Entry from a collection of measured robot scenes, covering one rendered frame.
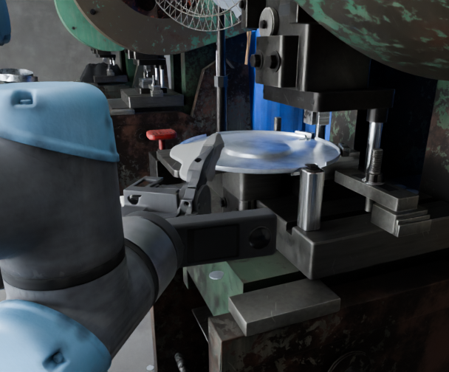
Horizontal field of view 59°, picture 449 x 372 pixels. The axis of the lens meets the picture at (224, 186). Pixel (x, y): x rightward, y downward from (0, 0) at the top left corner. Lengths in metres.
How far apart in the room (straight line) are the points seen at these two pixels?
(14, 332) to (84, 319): 0.04
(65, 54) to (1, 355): 7.02
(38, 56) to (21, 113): 7.02
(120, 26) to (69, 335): 1.79
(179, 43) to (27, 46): 5.38
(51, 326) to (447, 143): 0.70
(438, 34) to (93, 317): 0.30
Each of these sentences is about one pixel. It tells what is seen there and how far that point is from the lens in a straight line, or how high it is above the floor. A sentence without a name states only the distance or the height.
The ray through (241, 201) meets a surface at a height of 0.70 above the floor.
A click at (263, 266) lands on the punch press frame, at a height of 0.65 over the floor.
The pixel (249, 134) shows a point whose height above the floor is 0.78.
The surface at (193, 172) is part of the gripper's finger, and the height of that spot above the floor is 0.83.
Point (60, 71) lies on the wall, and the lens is 7.24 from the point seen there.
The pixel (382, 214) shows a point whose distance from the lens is 0.63.
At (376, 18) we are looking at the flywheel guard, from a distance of 0.35.
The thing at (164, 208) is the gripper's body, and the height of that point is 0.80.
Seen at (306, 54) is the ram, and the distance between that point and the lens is 0.67.
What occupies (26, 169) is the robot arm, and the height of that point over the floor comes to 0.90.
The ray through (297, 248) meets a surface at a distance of 0.60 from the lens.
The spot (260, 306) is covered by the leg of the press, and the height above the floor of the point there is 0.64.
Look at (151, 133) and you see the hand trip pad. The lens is 0.98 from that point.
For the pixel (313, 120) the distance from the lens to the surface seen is 0.76.
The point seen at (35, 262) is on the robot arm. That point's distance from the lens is 0.24.
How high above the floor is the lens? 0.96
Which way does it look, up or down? 19 degrees down
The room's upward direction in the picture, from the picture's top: straight up
